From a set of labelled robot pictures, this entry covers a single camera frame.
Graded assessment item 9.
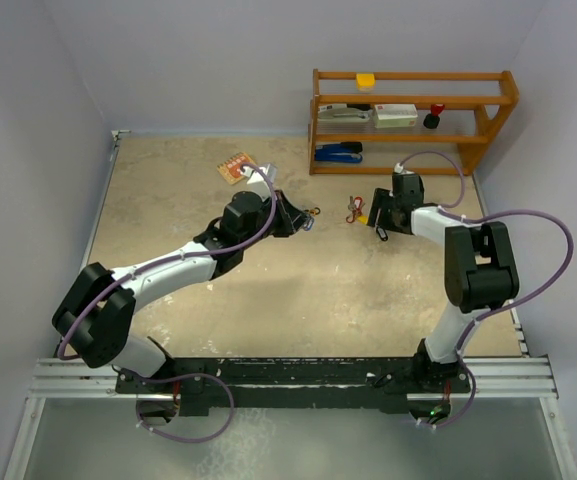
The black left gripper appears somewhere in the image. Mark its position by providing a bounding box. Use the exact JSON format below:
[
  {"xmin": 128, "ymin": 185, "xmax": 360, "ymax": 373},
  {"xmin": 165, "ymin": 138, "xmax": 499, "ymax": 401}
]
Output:
[{"xmin": 239, "ymin": 190, "xmax": 308, "ymax": 250}]

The black key tag with key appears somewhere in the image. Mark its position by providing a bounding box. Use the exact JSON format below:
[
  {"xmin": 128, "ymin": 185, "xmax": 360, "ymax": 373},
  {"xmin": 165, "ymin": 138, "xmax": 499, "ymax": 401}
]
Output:
[{"xmin": 375, "ymin": 226, "xmax": 389, "ymax": 242}]

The red key tag with key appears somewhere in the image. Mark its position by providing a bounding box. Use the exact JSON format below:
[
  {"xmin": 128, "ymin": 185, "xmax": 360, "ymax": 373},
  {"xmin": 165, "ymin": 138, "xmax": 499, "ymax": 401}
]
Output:
[{"xmin": 348, "ymin": 196, "xmax": 364, "ymax": 215}]

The blue key tag with key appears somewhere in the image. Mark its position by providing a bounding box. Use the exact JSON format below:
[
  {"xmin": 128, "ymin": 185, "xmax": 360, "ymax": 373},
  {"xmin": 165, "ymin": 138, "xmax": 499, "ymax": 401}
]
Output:
[{"xmin": 303, "ymin": 216, "xmax": 315, "ymax": 231}]

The red S-shaped carabiner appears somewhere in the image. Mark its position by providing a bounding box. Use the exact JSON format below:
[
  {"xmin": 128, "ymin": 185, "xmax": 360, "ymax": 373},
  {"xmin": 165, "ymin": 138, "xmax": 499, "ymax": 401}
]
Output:
[{"xmin": 345, "ymin": 205, "xmax": 361, "ymax": 224}]

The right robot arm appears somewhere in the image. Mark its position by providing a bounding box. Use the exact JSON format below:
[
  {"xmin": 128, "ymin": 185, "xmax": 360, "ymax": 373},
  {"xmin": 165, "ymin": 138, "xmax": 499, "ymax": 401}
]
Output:
[{"xmin": 367, "ymin": 169, "xmax": 519, "ymax": 391}]

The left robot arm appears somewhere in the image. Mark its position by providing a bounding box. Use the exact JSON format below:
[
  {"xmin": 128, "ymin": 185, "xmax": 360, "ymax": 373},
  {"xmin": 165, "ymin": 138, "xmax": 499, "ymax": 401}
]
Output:
[{"xmin": 52, "ymin": 190, "xmax": 311, "ymax": 392}]

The orange spiral notebook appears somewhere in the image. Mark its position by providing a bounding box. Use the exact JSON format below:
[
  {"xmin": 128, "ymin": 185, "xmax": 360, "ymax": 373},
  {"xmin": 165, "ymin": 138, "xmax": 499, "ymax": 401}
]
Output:
[{"xmin": 217, "ymin": 152, "xmax": 255, "ymax": 185}]

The blue stapler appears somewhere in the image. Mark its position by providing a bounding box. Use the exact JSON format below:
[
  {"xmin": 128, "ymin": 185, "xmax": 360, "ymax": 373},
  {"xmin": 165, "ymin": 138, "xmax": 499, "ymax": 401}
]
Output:
[{"xmin": 314, "ymin": 142, "xmax": 363, "ymax": 164}]

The wooden shelf rack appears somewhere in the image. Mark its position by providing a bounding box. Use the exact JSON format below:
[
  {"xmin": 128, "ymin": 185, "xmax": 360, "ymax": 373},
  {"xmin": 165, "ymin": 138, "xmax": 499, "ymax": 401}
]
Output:
[{"xmin": 308, "ymin": 70, "xmax": 520, "ymax": 175}]

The white and red box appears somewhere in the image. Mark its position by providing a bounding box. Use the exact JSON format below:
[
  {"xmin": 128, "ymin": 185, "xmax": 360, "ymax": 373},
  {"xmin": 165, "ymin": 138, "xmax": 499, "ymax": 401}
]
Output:
[{"xmin": 373, "ymin": 104, "xmax": 418, "ymax": 129}]

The red and black stamp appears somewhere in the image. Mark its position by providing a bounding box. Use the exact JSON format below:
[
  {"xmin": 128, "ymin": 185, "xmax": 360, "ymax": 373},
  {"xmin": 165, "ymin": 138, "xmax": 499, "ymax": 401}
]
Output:
[{"xmin": 423, "ymin": 104, "xmax": 445, "ymax": 130}]

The white stapler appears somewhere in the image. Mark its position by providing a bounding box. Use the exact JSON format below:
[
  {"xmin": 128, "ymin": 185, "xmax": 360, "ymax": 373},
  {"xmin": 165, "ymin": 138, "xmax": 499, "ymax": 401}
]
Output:
[{"xmin": 317, "ymin": 103, "xmax": 372, "ymax": 123}]

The yellow-lidded container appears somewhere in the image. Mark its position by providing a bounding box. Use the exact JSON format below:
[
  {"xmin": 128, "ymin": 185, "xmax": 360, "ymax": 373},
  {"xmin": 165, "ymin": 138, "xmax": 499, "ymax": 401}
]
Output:
[{"xmin": 355, "ymin": 72, "xmax": 376, "ymax": 92}]

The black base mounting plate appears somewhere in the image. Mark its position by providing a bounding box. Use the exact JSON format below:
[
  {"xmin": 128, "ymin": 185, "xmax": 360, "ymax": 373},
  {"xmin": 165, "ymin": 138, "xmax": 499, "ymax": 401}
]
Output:
[{"xmin": 116, "ymin": 354, "xmax": 471, "ymax": 417}]

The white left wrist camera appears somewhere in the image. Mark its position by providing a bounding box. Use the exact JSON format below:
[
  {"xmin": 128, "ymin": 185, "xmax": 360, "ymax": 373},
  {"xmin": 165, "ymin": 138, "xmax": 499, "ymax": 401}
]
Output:
[{"xmin": 240, "ymin": 163, "xmax": 278, "ymax": 200}]

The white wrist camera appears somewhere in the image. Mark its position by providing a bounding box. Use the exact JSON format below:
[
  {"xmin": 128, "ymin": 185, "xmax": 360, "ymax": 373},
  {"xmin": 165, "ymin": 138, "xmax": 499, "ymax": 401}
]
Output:
[
  {"xmin": 393, "ymin": 163, "xmax": 414, "ymax": 175},
  {"xmin": 240, "ymin": 163, "xmax": 278, "ymax": 200}
]

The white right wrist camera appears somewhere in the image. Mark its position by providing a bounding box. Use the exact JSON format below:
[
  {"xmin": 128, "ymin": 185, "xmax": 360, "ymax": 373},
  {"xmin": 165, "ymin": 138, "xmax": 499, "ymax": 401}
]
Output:
[{"xmin": 393, "ymin": 163, "xmax": 414, "ymax": 175}]

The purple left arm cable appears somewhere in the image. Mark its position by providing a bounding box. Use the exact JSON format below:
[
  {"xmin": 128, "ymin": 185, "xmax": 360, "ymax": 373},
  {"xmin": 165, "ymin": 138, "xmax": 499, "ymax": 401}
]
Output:
[{"xmin": 57, "ymin": 162, "xmax": 278, "ymax": 444}]

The aluminium frame rail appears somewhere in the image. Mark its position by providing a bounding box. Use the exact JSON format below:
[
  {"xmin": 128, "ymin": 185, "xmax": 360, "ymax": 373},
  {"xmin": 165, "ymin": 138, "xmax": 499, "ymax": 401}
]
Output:
[{"xmin": 29, "ymin": 357, "xmax": 558, "ymax": 399}]

